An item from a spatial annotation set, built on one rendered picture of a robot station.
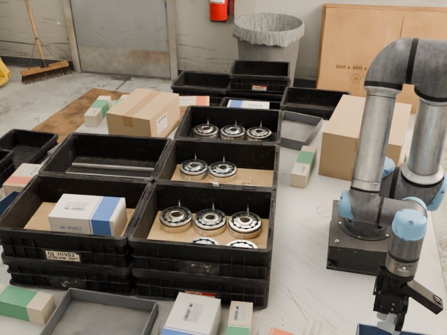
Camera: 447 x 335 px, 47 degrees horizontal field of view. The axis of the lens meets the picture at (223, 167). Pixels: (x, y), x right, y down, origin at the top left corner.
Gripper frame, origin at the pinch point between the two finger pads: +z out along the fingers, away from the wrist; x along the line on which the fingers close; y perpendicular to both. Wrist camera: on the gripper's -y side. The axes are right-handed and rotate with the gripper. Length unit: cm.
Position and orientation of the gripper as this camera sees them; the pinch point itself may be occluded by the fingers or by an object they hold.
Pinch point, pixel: (396, 334)
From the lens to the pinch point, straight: 148.2
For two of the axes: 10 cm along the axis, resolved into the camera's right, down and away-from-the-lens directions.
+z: -0.3, 9.1, 4.1
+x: -2.5, 3.9, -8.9
